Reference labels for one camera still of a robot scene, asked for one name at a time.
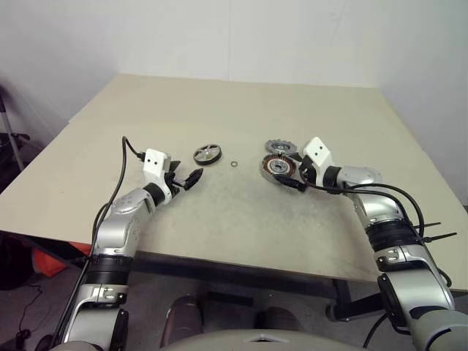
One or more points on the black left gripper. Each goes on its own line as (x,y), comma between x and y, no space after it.
(172,183)

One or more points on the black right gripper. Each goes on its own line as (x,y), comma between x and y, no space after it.
(309,175)

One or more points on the copper wound motor stator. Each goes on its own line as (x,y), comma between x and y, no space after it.
(272,166)

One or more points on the black rimmed silver spoked rotor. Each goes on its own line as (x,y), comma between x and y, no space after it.
(207,153)

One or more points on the grey toothed gear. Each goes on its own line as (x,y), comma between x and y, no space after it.
(274,144)

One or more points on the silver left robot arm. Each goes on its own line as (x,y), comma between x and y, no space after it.
(117,223)

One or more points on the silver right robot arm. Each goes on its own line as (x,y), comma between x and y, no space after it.
(376,212)

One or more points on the dark brown rounded shape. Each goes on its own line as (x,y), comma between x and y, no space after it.
(183,318)

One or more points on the black zip tie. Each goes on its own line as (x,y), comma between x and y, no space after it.
(431,224)
(442,236)

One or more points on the orange object under table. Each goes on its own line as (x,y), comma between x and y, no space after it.
(47,263)

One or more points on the grey robot torso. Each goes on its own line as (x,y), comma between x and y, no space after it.
(263,342)

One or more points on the silver tripod stand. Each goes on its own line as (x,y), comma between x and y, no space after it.
(11,135)

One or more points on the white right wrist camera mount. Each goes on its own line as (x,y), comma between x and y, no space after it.
(316,148)

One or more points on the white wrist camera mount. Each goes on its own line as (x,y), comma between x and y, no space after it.
(316,148)
(153,161)

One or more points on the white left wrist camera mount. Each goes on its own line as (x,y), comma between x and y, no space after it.
(153,161)

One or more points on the black table frame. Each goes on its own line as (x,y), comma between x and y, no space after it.
(256,278)

